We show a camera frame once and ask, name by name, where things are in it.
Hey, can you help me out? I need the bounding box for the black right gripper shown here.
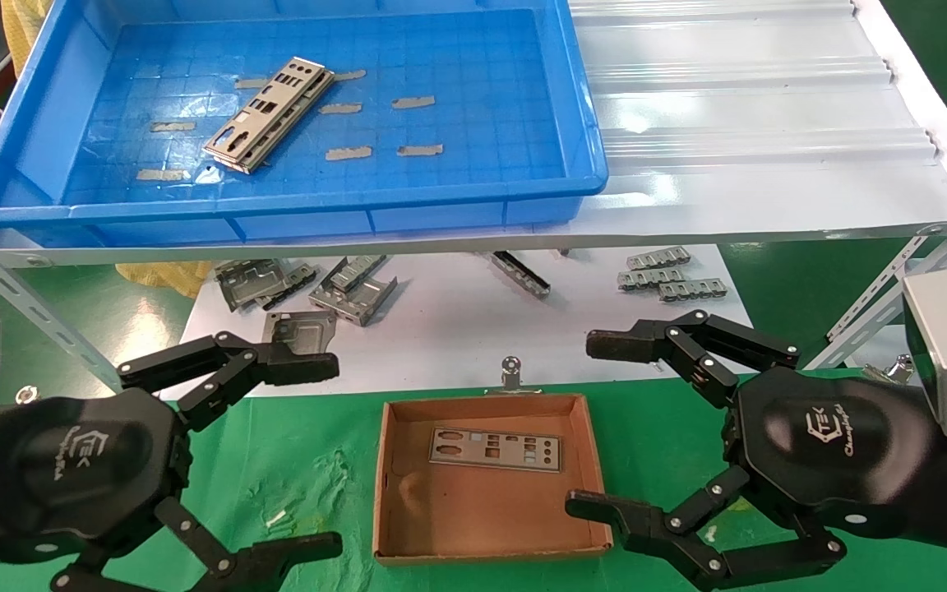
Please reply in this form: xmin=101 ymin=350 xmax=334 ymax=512
xmin=566 ymin=310 xmax=947 ymax=592

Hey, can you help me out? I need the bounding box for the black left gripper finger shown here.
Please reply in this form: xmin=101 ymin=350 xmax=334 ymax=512
xmin=118 ymin=331 xmax=341 ymax=432

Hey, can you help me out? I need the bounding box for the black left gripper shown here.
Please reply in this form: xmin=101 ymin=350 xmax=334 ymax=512
xmin=0 ymin=388 xmax=344 ymax=592

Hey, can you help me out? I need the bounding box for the silver metal shield plate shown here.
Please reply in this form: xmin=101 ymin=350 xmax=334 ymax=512
xmin=428 ymin=428 xmax=563 ymax=474

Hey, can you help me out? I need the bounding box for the shallow brown cardboard box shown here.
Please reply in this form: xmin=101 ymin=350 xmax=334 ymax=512
xmin=372 ymin=393 xmax=613 ymax=567

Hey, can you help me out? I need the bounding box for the blue plastic tray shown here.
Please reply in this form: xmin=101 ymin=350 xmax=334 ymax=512
xmin=0 ymin=0 xmax=610 ymax=247

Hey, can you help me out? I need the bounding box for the green table cloth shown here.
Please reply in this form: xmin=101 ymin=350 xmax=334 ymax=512
xmin=0 ymin=374 xmax=947 ymax=592

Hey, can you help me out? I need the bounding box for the small slotted metal piece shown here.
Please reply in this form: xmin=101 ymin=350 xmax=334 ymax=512
xmin=327 ymin=255 xmax=388 ymax=295

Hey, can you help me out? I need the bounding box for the yellow plastic bag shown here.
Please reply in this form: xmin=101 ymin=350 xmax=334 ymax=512
xmin=116 ymin=261 xmax=215 ymax=298
xmin=1 ymin=0 xmax=55 ymax=75

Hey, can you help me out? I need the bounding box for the small notched metal strip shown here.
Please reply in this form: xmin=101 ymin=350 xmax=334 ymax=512
xmin=617 ymin=267 xmax=686 ymax=291
xmin=626 ymin=247 xmax=692 ymax=271
xmin=658 ymin=280 xmax=728 ymax=302

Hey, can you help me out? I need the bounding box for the stack of metal shield plates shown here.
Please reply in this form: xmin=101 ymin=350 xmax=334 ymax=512
xmin=202 ymin=56 xmax=335 ymax=175

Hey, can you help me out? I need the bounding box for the grey slotted shelf brace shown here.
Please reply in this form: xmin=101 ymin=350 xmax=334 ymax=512
xmin=802 ymin=144 xmax=947 ymax=371

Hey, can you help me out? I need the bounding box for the white metal shelf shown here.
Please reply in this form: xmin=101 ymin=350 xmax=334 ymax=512
xmin=0 ymin=0 xmax=947 ymax=268

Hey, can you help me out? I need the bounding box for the flat square metal bracket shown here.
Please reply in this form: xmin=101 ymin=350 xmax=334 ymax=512
xmin=264 ymin=310 xmax=337 ymax=358

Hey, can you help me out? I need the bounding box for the folded sheet metal bracket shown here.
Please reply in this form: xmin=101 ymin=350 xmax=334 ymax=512
xmin=215 ymin=259 xmax=293 ymax=313
xmin=309 ymin=255 xmax=399 ymax=327

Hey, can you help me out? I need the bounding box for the long narrow metal rail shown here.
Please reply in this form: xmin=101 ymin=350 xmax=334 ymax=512
xmin=486 ymin=251 xmax=552 ymax=298

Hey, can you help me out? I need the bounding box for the grey slotted shelf post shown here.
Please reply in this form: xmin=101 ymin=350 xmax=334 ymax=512
xmin=0 ymin=218 xmax=125 ymax=387

